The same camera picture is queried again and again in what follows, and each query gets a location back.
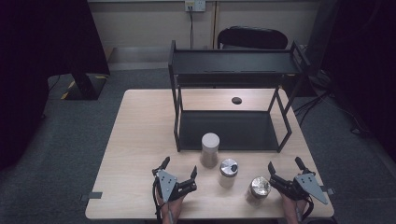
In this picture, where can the grey table bracket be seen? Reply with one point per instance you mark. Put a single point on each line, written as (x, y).
(93, 195)
(329, 190)

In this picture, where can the white lid glass spice jar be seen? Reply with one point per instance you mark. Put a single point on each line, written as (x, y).
(210, 149)

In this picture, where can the steel lid dark spice jar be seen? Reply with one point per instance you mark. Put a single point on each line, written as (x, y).
(258, 189)

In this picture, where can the black metal shelf rack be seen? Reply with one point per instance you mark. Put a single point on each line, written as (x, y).
(233, 62)

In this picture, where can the person's left hand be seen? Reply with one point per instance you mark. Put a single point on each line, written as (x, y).
(174, 209)

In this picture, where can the person's right hand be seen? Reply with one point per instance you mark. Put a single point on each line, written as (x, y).
(290, 209)

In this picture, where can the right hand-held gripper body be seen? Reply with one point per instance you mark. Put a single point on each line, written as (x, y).
(308, 186)

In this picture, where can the black chair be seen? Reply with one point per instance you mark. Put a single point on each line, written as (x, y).
(252, 38)

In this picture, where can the black table grommet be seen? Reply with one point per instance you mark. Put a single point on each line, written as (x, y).
(237, 100)

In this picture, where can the steel lid white powder jar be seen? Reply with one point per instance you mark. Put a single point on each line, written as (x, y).
(228, 172)

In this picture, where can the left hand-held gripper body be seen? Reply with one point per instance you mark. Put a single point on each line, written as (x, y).
(167, 184)

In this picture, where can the black stand base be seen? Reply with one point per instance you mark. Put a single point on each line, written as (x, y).
(84, 87)

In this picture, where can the white wall outlet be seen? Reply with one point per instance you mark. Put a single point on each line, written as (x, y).
(195, 5)

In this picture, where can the black curtain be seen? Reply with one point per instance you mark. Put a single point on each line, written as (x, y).
(37, 62)
(367, 62)

